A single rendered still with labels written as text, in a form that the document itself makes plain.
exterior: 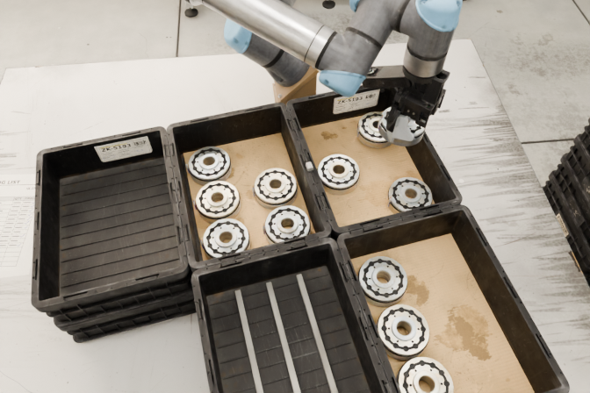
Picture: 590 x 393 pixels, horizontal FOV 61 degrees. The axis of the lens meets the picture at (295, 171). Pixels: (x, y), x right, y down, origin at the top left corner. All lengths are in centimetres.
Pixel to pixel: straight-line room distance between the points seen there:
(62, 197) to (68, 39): 196
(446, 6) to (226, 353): 76
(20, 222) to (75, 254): 31
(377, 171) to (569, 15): 242
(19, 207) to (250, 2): 89
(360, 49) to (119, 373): 85
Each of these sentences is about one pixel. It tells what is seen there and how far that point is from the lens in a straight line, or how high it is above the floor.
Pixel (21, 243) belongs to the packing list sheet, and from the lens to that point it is 146.
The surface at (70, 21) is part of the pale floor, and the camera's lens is 333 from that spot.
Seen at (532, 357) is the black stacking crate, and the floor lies 89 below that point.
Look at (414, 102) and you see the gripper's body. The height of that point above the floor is 113.
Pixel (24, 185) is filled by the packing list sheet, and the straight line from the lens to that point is 157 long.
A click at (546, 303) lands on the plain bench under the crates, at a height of 70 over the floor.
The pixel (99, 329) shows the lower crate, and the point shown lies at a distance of 122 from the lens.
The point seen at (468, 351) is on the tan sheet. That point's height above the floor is 83.
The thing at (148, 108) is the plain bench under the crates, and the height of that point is 70.
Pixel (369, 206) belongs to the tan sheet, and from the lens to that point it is 120.
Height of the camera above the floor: 183
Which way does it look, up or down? 54 degrees down
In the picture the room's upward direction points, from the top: straight up
